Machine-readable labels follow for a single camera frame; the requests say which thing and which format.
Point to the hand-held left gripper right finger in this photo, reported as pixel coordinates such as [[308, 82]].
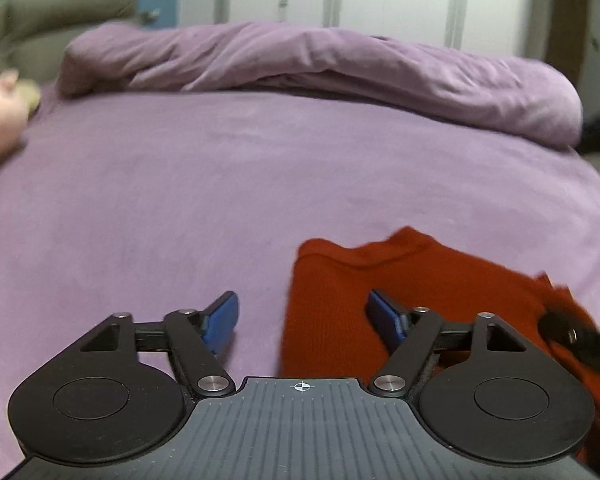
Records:
[[386, 317]]

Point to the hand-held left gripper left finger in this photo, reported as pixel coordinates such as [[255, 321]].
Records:
[[222, 322]]

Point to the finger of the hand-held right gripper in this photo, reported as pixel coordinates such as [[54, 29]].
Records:
[[580, 340]]

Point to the red knit sweater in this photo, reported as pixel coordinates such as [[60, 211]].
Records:
[[340, 310]]

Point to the purple bed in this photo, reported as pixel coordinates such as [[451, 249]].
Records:
[[155, 195]]

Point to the purple duvet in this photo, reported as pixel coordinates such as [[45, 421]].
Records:
[[305, 65]]

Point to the pink plush toy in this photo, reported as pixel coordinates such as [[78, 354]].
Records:
[[0, 120]]

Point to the white wardrobe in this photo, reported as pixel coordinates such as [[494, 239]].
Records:
[[380, 0]]

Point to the brown door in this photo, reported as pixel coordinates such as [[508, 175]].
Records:
[[567, 20]]

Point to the white wall plug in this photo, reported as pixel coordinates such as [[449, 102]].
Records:
[[153, 14]]

